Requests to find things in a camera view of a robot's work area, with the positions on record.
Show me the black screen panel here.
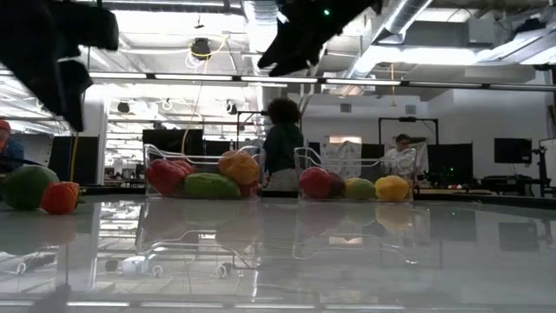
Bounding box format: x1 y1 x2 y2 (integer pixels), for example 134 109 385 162
427 143 474 184
142 128 205 157

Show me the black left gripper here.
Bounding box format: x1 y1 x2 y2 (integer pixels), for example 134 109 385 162
0 0 120 133

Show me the green avocado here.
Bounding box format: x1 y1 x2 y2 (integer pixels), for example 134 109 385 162
344 176 377 201

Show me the red bell pepper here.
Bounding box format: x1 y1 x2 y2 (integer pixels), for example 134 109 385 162
237 180 261 199
145 158 195 197

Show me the dark red plum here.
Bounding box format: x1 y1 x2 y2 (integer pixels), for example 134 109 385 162
328 170 347 197

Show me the yellow lemon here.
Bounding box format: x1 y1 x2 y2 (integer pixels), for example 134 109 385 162
374 175 411 202

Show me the person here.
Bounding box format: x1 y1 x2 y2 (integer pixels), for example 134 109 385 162
0 119 26 175
261 97 305 192
383 133 419 177

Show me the small red cherry tomato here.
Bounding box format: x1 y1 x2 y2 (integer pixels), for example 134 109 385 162
40 181 83 216

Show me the clear plastic basket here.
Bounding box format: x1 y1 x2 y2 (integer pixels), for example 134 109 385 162
293 146 419 203
142 143 267 202

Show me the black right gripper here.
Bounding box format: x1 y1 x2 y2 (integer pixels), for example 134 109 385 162
256 0 384 77

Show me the silver ceiling duct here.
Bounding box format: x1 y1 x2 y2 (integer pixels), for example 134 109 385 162
347 0 434 80

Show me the black monitor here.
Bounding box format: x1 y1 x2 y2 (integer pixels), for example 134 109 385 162
493 137 533 165

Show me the green pepper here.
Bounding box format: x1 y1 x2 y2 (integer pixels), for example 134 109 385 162
178 172 242 200

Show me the green lime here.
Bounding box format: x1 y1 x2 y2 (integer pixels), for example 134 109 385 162
0 164 61 212

